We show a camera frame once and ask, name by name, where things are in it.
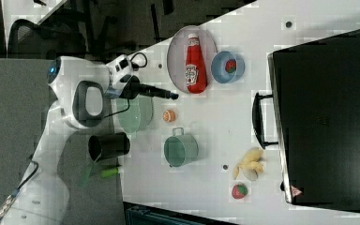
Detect red strawberry on table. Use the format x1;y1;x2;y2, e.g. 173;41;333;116
232;184;248;200

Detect black toaster oven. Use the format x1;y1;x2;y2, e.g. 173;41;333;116
267;29;360;213

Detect green metal mug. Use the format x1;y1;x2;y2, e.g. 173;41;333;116
163;127;199;167

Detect red plush ketchup bottle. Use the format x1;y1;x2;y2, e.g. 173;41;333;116
185;33;207;94

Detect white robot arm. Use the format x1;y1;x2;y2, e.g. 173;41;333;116
0;55;178;225

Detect black cylindrical cup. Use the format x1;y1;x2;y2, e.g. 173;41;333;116
88;132;130;161

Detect light green plate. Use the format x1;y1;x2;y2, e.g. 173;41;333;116
116;96;153;134

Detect peeled toy banana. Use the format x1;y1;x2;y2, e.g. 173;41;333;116
232;147;263;181

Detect red strawberry in bowl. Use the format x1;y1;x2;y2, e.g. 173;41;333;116
225;59;236;73

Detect grey round plate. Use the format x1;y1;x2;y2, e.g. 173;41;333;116
167;25;218;94

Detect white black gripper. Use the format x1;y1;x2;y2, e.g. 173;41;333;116
105;54;179;100

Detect black office chair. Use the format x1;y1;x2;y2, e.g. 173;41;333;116
7;14;86;60

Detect green handled tool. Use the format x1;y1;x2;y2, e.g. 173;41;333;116
78;158;123;188

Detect orange toy fruit slice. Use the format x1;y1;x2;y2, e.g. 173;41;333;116
162;110;176;123

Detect blue bowl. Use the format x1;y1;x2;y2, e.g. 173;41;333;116
211;51;245;83

